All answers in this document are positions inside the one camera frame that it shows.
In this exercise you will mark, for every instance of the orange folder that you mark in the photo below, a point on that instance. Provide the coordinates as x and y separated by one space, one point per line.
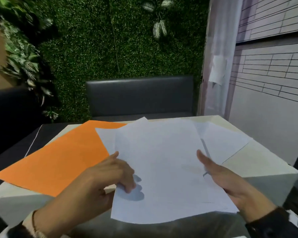
59 158

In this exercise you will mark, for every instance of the white paper note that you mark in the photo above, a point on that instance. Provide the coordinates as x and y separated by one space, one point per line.
217 70

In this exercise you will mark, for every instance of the person's right hand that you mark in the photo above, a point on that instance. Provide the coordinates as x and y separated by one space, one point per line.
233 188

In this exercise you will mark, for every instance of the artificial fern plant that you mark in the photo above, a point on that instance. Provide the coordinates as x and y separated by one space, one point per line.
22 54

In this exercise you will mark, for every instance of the gathered white paper bundle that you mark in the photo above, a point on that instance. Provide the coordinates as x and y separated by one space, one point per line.
164 158

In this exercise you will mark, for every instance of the person's left hand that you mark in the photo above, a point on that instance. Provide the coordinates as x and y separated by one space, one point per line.
89 190

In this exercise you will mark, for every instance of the black leather bench backrest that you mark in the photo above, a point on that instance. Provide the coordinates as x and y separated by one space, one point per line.
139 96

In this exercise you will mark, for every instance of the white sheer curtain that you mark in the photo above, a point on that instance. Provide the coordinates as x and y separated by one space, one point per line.
221 27

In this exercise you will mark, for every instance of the hanging striped fern leaves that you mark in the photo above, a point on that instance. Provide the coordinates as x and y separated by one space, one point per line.
159 29

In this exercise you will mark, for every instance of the black leather sofa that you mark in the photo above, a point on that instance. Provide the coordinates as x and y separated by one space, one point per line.
12 116

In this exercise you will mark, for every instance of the white sheets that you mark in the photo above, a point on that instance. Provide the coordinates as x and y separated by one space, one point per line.
221 141

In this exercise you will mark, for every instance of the person's left forearm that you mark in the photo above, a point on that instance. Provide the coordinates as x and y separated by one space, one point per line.
28 224

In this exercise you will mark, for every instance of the artificial green hedge panel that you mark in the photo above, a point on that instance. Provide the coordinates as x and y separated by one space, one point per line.
89 42

